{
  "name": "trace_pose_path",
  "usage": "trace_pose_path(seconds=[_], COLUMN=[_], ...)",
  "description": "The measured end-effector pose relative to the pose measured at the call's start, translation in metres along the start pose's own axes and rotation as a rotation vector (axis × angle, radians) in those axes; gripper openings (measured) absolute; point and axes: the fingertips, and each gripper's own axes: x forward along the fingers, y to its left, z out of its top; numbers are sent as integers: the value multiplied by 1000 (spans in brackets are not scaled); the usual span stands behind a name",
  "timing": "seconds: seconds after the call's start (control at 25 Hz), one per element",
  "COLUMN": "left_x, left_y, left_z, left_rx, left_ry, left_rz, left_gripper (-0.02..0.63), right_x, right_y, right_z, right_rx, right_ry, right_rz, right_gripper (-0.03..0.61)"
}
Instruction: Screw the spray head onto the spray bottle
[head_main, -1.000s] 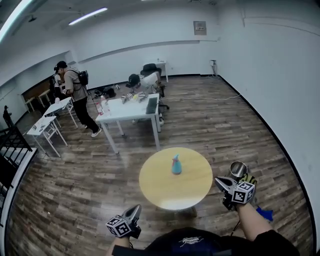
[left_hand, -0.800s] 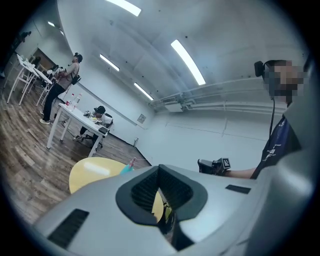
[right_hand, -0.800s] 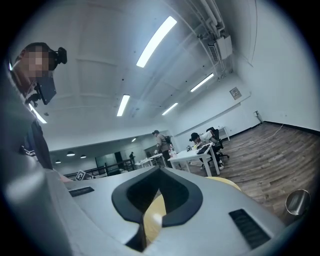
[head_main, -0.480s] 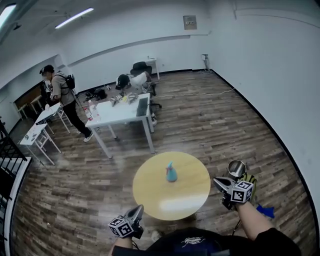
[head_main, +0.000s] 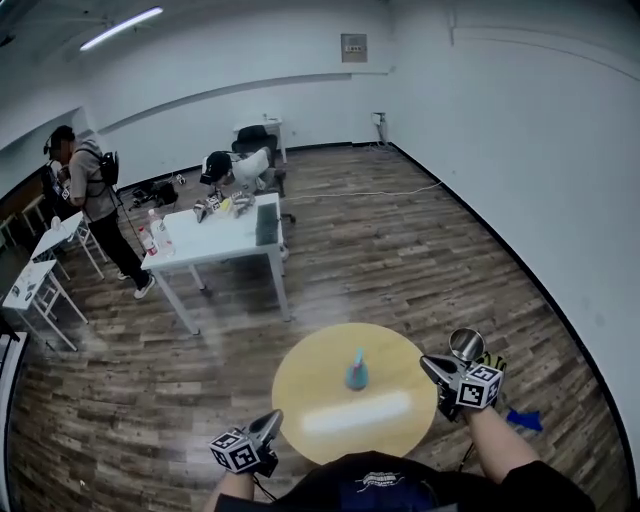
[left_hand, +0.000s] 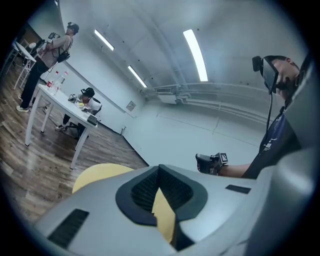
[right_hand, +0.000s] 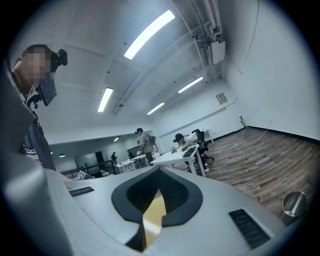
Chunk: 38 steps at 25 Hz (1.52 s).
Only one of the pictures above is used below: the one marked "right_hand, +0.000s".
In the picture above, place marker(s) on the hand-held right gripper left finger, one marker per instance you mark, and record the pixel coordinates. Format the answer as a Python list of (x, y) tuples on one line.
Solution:
[(100, 212)]

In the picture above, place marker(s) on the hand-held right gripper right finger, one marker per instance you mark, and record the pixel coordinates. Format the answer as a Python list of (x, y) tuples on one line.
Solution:
[(212, 225)]

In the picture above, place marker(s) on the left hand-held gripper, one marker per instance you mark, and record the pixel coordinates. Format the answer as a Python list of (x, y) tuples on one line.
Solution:
[(85, 176)]

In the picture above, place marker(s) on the clear plastic water bottle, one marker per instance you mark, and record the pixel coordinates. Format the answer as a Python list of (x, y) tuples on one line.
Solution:
[(156, 152)]

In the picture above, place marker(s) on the black metal railing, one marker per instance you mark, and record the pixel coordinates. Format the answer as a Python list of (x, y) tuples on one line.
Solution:
[(100, 165)]

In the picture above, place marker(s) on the small white desk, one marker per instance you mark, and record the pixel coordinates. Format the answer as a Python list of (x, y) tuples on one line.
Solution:
[(138, 158), (125, 163)]

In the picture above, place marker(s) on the person's black shirt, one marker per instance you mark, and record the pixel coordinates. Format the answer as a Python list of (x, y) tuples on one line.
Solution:
[(40, 150)]

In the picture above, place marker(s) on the round yellow wooden table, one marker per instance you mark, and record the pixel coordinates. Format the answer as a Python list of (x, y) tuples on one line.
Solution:
[(152, 220)]

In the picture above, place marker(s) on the white rectangular table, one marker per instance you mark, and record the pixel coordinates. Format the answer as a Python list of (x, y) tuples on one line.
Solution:
[(175, 160)]

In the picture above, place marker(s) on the black keyboard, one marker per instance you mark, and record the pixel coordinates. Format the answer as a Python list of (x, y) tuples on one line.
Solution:
[(189, 152)]

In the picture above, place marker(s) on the long ceiling light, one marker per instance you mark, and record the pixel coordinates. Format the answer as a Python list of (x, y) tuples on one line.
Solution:
[(155, 108), (190, 84), (105, 100), (150, 33)]

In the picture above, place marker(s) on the black office chair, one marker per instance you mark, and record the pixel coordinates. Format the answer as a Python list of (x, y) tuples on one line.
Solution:
[(203, 145)]

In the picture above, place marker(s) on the metal trash bin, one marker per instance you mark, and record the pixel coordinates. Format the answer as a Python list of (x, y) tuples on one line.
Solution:
[(295, 203)]

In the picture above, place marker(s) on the black flat mounted device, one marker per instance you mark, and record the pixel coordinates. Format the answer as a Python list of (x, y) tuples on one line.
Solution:
[(48, 92)]

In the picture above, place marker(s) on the narrow white desk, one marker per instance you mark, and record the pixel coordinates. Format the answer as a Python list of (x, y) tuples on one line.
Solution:
[(208, 132)]

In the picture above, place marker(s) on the person's head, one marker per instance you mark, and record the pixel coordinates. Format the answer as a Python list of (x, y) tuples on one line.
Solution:
[(30, 65)]

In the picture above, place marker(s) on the white ceiling air conditioner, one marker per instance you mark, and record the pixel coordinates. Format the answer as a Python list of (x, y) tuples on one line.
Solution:
[(213, 51)]

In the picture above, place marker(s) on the wall socket fixture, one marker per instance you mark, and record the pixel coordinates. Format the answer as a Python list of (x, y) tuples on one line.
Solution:
[(242, 121)]

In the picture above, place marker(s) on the black head camera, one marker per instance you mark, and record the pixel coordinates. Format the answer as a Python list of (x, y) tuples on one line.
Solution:
[(61, 58)]

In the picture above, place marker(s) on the grey wall panel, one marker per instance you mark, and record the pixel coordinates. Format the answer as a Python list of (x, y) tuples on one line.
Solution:
[(221, 98)]

